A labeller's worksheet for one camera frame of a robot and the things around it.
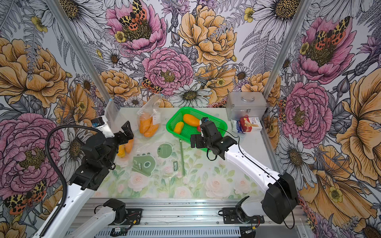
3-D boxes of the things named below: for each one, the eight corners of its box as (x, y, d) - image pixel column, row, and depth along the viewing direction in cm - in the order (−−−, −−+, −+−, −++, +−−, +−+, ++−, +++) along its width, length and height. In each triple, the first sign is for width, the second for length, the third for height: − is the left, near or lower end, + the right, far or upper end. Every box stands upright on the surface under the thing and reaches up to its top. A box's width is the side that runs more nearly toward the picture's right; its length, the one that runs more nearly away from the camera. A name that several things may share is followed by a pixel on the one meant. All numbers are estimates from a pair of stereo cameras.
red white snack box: (241, 131, 111) (242, 127, 107) (238, 119, 118) (239, 115, 115) (260, 131, 111) (262, 127, 107) (256, 119, 118) (258, 115, 115)
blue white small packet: (232, 133, 109) (232, 131, 107) (229, 121, 116) (230, 119, 115) (242, 133, 109) (242, 131, 107) (239, 121, 116) (239, 119, 115)
